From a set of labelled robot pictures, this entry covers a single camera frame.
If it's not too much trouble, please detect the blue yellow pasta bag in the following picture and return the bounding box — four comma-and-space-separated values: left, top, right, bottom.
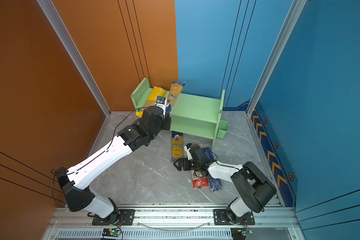
171, 131, 184, 162

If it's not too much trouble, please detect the red spaghetti bag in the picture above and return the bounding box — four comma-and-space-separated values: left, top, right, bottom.
191, 170, 209, 189

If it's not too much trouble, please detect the yellow blue spaghetti bag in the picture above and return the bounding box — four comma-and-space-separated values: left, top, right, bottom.
166, 81, 186, 114

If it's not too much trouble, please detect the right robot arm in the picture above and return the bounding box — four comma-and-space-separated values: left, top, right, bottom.
174, 144, 277, 225

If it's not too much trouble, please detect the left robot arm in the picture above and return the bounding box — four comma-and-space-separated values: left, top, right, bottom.
54, 104, 171, 225

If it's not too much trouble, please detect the green two-tier shelf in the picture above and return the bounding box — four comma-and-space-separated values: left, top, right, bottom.
130, 77, 226, 148

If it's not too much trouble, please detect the blue Barilla spaghetti box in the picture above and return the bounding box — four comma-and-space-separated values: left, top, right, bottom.
203, 147, 223, 192

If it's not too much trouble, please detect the green side cup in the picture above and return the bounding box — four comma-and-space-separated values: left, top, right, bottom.
217, 120, 229, 139

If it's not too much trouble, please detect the right circuit board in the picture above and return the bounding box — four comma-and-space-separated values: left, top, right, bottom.
231, 228, 253, 240

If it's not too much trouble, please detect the circuit board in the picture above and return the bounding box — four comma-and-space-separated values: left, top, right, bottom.
231, 228, 253, 240
102, 228, 123, 240

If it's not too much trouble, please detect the left circuit board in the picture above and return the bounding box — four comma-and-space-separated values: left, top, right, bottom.
102, 228, 123, 240

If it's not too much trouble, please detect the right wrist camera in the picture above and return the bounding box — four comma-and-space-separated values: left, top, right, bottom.
184, 144, 200, 160

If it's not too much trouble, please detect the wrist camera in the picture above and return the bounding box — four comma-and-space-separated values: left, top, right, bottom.
156, 96, 172, 113
184, 144, 200, 160

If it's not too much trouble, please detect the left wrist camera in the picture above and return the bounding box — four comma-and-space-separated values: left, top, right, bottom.
156, 96, 172, 113

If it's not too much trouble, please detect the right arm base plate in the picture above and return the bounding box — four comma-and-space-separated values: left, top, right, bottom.
213, 209, 256, 226

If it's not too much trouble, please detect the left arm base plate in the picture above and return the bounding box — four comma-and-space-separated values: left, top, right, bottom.
92, 209, 135, 227

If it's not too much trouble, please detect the aluminium front rail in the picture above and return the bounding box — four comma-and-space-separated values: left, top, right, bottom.
43, 204, 305, 240

